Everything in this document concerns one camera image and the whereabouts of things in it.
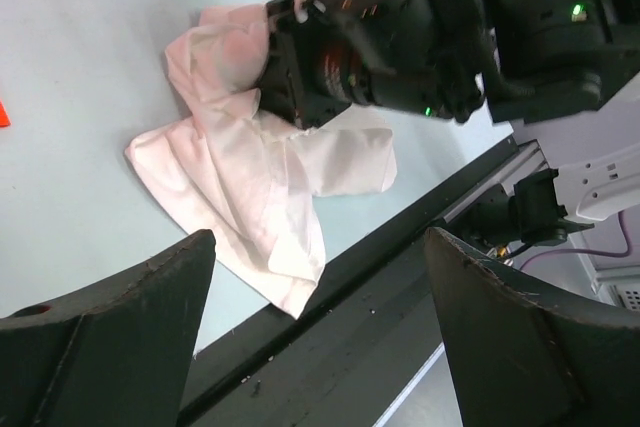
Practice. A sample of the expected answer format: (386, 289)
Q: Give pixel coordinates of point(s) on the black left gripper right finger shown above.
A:
(523, 352)

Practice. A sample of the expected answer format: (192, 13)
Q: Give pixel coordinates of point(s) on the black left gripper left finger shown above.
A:
(114, 353)

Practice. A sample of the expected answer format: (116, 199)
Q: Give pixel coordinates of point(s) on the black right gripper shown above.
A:
(312, 73)

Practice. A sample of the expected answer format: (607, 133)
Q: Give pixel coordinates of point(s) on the white t shirt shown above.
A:
(245, 174)

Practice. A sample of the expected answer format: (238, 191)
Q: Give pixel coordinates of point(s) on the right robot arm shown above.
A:
(527, 60)

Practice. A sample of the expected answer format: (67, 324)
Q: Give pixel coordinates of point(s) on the orange t shirt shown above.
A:
(4, 118)

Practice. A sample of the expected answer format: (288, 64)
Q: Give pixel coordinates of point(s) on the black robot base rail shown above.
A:
(367, 329)

